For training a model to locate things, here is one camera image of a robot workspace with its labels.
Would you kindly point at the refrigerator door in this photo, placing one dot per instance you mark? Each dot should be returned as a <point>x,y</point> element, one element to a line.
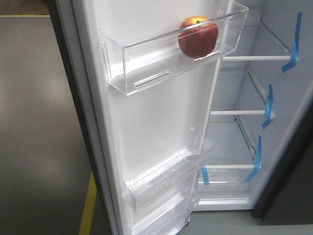
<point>127,135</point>

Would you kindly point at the red yellow apple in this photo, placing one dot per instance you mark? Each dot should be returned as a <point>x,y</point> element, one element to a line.
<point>200,41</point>

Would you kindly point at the upper clear door bin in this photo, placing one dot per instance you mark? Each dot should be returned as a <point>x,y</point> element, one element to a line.
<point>131,68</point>

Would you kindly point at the clear door bin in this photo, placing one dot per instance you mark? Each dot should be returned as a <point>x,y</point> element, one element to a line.
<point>183,161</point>
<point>167,213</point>
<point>131,68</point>

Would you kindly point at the middle clear door bin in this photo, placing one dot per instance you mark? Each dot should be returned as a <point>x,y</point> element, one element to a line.
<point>183,161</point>

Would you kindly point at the clear crisper drawer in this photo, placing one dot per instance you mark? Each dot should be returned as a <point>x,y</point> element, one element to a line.
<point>224,183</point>

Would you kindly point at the lower clear door bin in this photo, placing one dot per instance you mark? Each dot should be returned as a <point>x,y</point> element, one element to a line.
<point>167,213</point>

